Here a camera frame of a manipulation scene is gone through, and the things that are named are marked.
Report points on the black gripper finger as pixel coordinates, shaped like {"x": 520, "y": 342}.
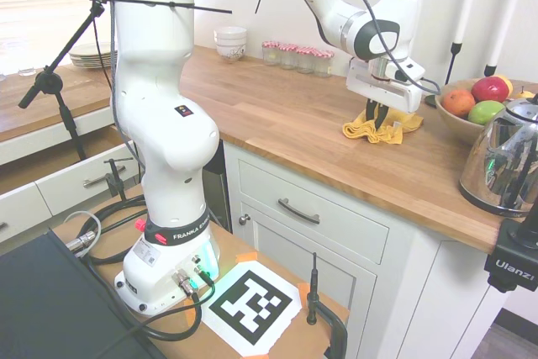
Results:
{"x": 381, "y": 117}
{"x": 370, "y": 109}

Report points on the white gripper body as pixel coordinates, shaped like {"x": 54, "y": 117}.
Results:
{"x": 378, "y": 92}

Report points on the yellow cleaning cloth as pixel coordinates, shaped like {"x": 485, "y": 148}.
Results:
{"x": 357, "y": 130}

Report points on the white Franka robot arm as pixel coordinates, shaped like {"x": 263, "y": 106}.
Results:
{"x": 159, "y": 123}

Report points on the plywood robot base board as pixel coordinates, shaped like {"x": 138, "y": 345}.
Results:
{"x": 235, "y": 245}

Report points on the glass jar red gingham lid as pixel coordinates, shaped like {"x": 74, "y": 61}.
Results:
{"x": 271, "y": 54}
{"x": 288, "y": 58}
{"x": 323, "y": 65}
{"x": 305, "y": 61}

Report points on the wooden fruit bowl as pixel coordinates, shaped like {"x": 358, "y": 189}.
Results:
{"x": 454, "y": 124}

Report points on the orange fruit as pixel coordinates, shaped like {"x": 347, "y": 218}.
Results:
{"x": 458, "y": 103}

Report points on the green apple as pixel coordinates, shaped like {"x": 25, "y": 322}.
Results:
{"x": 485, "y": 113}

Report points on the red apple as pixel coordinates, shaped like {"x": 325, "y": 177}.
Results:
{"x": 489, "y": 89}

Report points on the shiny steel kettle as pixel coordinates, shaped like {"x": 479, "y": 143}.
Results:
{"x": 500, "y": 157}

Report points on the yellow lemon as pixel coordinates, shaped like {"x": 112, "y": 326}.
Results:
{"x": 508, "y": 83}

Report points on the white kitchen cabinet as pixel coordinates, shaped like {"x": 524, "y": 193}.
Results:
{"x": 378, "y": 258}

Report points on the yellow pear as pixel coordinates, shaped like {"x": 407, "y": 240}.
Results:
{"x": 523, "y": 94}

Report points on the white bowl black pattern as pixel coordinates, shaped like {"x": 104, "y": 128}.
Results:
{"x": 231, "y": 55}

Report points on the stack of white bowls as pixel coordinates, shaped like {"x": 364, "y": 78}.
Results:
{"x": 230, "y": 35}

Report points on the round silver cabinet knob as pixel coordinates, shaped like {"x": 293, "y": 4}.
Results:
{"x": 244, "y": 219}

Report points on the black appliance panel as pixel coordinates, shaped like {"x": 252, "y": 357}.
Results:
{"x": 218, "y": 191}

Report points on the black screw clamp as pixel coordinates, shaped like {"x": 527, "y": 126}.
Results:
{"x": 313, "y": 291}
{"x": 117, "y": 180}

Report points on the orange tape piece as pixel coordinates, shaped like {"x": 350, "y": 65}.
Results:
{"x": 303, "y": 288}
{"x": 247, "y": 257}

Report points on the black white fiducial tag sheet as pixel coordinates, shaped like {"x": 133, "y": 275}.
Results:
{"x": 252, "y": 304}

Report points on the white ceramic plate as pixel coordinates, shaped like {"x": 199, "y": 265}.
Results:
{"x": 90, "y": 50}
{"x": 90, "y": 63}

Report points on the black boom stand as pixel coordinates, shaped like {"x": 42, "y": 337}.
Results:
{"x": 67, "y": 115}

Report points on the white low drawer unit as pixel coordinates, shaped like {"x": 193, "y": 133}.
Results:
{"x": 63, "y": 191}

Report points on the clear glass dish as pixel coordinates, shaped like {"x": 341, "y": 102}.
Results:
{"x": 27, "y": 72}

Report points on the black control box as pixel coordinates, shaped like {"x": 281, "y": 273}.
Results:
{"x": 50, "y": 300}

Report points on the black clamp camera stand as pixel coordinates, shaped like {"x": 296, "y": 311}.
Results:
{"x": 508, "y": 264}

